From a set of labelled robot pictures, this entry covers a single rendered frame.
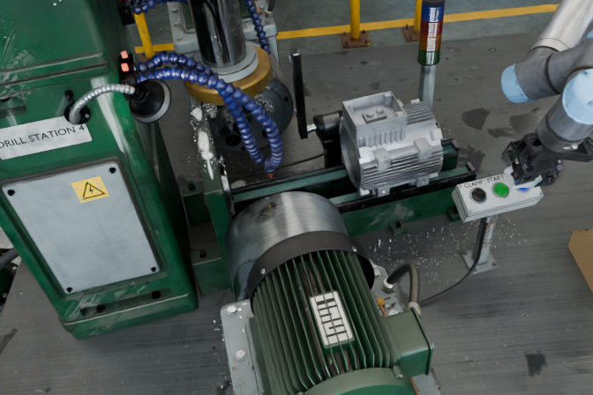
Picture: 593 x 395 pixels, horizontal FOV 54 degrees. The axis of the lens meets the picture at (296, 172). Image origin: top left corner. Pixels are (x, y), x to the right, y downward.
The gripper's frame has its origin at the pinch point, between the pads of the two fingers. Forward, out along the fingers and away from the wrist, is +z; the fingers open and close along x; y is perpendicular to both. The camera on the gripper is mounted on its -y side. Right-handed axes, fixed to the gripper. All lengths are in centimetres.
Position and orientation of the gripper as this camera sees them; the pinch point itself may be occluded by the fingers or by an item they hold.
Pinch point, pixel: (526, 180)
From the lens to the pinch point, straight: 129.8
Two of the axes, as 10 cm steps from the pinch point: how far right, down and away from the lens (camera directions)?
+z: -0.1, 4.3, 9.0
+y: -9.7, 2.2, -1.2
